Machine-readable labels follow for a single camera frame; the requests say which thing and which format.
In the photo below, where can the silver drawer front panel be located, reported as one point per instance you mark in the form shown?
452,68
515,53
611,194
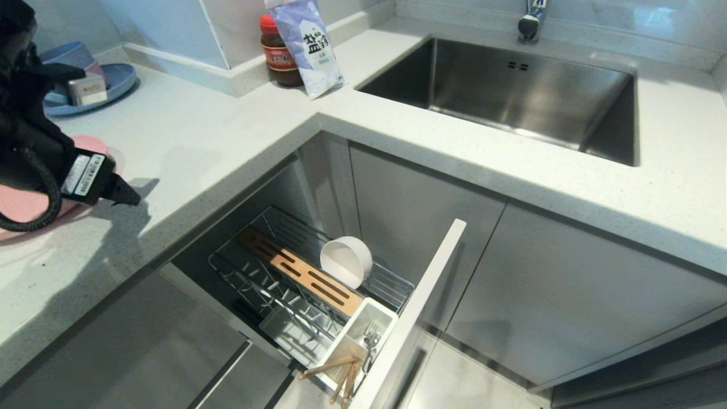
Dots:
417,307

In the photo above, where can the pink cup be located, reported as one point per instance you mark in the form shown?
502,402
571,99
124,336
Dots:
95,69

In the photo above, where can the wooden knife block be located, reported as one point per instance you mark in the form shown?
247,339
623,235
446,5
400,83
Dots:
295,267

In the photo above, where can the red-lidded sauce jar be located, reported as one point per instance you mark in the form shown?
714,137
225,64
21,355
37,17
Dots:
276,54

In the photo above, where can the wooden chopstick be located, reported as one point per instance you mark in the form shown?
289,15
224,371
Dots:
329,367
351,392
342,383

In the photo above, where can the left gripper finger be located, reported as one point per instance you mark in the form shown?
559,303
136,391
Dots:
124,193

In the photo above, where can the metal spoon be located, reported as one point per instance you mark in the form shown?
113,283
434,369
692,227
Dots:
374,343

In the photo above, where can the blue plate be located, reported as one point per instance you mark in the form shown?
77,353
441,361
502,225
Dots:
122,82

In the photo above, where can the blue cup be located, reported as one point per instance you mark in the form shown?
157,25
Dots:
71,55

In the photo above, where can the white utensil holder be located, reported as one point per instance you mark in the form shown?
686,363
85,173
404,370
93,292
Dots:
352,335

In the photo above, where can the white blue salt bag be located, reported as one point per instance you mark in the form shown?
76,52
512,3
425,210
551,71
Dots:
311,45

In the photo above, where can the grey lower cabinet front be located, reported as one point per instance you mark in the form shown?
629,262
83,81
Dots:
113,352

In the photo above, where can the white bowl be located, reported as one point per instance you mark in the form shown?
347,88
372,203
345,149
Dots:
343,261

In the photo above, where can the pink plate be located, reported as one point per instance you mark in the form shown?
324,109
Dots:
23,205

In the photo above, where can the stainless steel sink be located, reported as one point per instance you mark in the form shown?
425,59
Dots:
511,91

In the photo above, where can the narrow silver cabinet door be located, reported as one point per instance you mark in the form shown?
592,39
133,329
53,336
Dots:
414,227

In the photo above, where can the metal fork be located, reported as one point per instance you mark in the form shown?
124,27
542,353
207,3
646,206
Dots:
370,332

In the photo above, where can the wide silver cabinet door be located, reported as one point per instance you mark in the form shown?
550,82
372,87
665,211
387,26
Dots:
568,295

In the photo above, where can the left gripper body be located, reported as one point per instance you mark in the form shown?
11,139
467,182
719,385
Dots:
91,176

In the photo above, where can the chrome faucet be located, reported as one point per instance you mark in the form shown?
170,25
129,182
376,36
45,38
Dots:
531,23

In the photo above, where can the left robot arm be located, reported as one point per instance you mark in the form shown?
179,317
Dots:
20,122

